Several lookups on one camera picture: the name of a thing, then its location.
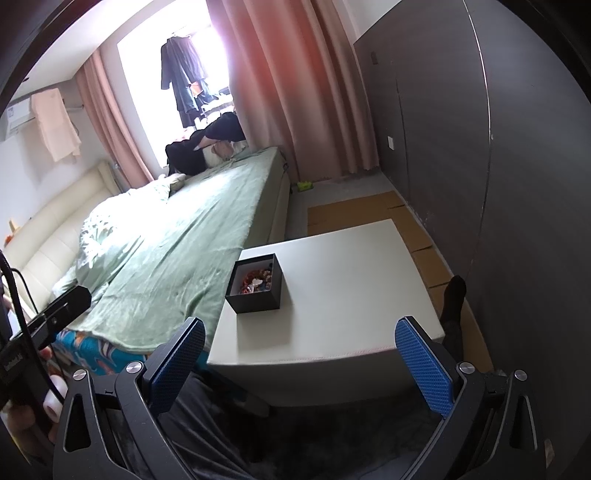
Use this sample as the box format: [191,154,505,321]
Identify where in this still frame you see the person's left hand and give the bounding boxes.
[0,345,70,467]

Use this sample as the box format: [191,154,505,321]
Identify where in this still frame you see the white air conditioner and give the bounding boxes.
[1,96,35,141]

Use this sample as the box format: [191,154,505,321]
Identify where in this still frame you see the pink curtain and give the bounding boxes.
[76,1,379,183]

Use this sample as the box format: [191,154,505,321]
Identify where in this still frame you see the black jewelry box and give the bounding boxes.
[225,254,283,314]

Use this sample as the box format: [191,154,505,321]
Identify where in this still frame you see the black cable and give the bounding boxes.
[0,250,66,402]

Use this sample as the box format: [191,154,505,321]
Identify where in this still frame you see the black clothes pile on bed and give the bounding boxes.
[165,112,249,176]

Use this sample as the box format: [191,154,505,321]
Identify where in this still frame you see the brown cardboard sheet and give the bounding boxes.
[306,189,495,375]

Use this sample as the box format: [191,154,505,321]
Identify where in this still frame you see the brown rudraksha bead bracelet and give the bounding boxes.
[239,269,266,294]

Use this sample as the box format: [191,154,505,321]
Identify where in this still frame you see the beige hanging garment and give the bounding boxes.
[31,88,81,162]

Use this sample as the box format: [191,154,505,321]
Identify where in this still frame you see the bed with green blanket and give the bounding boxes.
[45,147,288,375]

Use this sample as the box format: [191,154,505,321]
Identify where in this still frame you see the small green object on floor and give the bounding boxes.
[297,181,314,192]

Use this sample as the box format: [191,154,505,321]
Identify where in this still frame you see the dark hanging clothes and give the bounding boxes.
[160,36,218,128]

